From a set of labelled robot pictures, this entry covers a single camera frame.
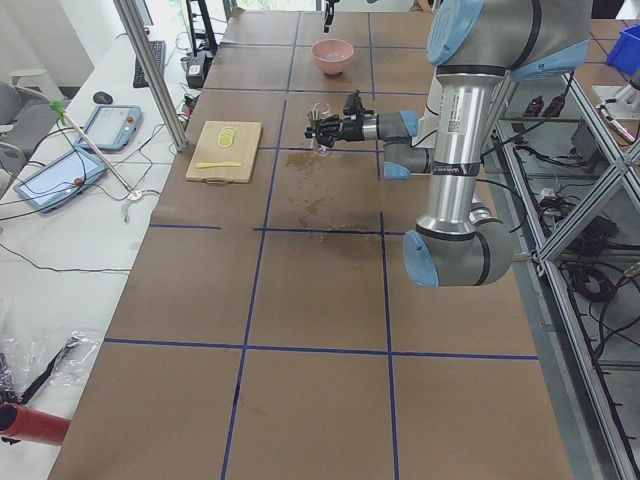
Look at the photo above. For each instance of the red thermos bottle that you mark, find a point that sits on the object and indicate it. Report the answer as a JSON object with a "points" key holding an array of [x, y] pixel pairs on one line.
{"points": [[20, 423]]}

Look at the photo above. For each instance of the yellow plastic knife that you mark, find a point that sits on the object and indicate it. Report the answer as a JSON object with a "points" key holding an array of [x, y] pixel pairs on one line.
{"points": [[225, 164]]}

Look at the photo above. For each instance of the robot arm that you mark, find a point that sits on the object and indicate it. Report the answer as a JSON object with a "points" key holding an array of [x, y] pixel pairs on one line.
{"points": [[473, 46]]}

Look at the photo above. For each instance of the black computer mouse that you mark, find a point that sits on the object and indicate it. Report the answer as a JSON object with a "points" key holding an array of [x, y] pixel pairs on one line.
{"points": [[102, 98]]}

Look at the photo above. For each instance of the clear wine glass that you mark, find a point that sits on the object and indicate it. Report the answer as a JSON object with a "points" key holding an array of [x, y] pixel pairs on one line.
{"points": [[326, 112]]}

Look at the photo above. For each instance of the blue teach pendant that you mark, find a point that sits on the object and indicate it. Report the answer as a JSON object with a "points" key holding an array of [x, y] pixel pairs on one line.
{"points": [[60, 181], [111, 127]]}

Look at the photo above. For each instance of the steel cone jigger cup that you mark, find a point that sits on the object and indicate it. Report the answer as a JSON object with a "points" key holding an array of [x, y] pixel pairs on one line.
{"points": [[314, 116]]}

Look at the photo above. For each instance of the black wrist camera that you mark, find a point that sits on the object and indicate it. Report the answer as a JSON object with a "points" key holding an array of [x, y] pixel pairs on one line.
{"points": [[353, 106]]}

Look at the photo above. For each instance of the wooden cutting board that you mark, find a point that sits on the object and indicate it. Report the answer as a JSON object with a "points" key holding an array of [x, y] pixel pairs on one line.
{"points": [[244, 149]]}

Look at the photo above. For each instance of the pink bowl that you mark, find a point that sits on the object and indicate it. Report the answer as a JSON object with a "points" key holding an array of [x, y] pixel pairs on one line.
{"points": [[332, 56]]}

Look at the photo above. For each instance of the aluminium frame post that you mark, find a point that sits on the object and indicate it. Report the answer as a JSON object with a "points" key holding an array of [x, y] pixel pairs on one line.
{"points": [[134, 28]]}

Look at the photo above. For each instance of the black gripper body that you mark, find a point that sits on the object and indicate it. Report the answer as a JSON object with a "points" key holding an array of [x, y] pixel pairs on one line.
{"points": [[327, 11], [349, 129]]}

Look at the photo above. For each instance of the lemon slice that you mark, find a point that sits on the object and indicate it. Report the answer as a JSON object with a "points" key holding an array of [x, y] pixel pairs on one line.
{"points": [[227, 132], [225, 144], [224, 137]]}

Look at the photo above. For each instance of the crumpled clear plastic bag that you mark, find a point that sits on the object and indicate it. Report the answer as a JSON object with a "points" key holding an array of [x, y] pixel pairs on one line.
{"points": [[58, 358]]}

